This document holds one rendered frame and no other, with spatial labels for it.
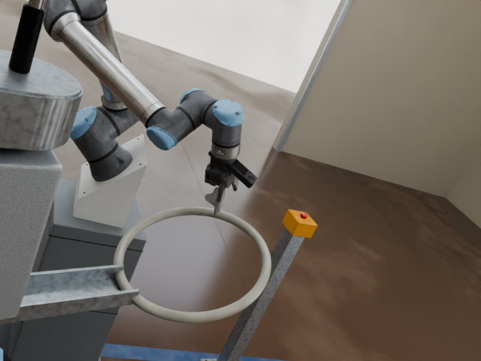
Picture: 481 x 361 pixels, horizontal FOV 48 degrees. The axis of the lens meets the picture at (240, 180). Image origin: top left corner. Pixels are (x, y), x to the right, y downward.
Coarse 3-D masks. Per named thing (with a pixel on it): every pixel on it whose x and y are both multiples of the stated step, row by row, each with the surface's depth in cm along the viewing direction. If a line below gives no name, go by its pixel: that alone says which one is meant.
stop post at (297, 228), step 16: (288, 224) 265; (304, 224) 261; (288, 240) 266; (272, 256) 276; (288, 256) 271; (272, 272) 274; (272, 288) 279; (256, 304) 281; (240, 320) 291; (256, 320) 288; (240, 336) 289; (224, 352) 299; (240, 352) 297
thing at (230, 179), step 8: (208, 152) 172; (216, 160) 173; (224, 160) 169; (232, 160) 170; (208, 168) 176; (216, 168) 175; (224, 168) 173; (208, 176) 176; (216, 176) 174; (224, 176) 173; (232, 176) 176; (216, 184) 176
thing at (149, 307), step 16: (176, 208) 185; (192, 208) 186; (208, 208) 187; (144, 224) 179; (240, 224) 182; (128, 240) 172; (256, 240) 177; (128, 288) 156; (256, 288) 159; (144, 304) 152; (240, 304) 154; (176, 320) 150; (192, 320) 149; (208, 320) 150
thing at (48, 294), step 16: (32, 272) 144; (48, 272) 146; (64, 272) 149; (80, 272) 152; (96, 272) 156; (112, 272) 159; (32, 288) 145; (48, 288) 147; (64, 288) 150; (80, 288) 152; (96, 288) 154; (112, 288) 157; (32, 304) 134; (48, 304) 136; (64, 304) 140; (80, 304) 143; (96, 304) 146; (112, 304) 150; (128, 304) 154; (0, 320) 130; (16, 320) 133
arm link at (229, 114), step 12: (216, 108) 160; (228, 108) 161; (240, 108) 162; (216, 120) 161; (228, 120) 159; (240, 120) 162; (216, 132) 163; (228, 132) 161; (240, 132) 165; (216, 144) 165; (228, 144) 164
